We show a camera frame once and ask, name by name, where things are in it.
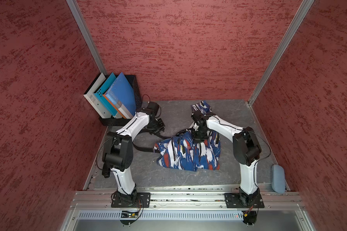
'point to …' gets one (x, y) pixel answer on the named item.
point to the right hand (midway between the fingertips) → (195, 143)
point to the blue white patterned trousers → (183, 151)
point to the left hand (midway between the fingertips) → (162, 133)
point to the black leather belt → (160, 137)
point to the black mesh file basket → (133, 85)
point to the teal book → (99, 94)
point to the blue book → (121, 93)
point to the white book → (93, 102)
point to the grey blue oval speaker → (278, 179)
